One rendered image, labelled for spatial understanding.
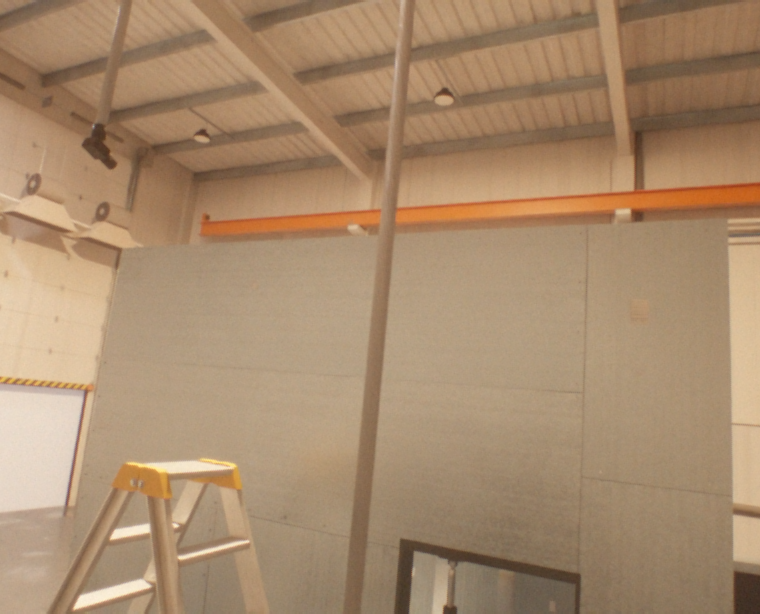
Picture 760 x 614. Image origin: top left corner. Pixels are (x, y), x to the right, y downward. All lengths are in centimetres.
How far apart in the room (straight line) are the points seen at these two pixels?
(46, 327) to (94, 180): 315
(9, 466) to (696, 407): 1196
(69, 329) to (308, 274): 1070
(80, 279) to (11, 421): 294
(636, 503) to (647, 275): 68
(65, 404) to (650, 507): 1214
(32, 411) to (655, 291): 1188
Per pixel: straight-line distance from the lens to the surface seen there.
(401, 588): 218
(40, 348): 1254
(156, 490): 179
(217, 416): 255
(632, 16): 909
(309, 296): 235
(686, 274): 200
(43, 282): 1253
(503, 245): 209
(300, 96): 1065
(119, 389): 298
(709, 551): 197
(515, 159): 1173
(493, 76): 1022
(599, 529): 197
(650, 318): 197
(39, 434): 1301
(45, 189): 1173
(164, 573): 181
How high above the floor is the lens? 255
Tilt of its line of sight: 11 degrees up
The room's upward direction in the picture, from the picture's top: 6 degrees clockwise
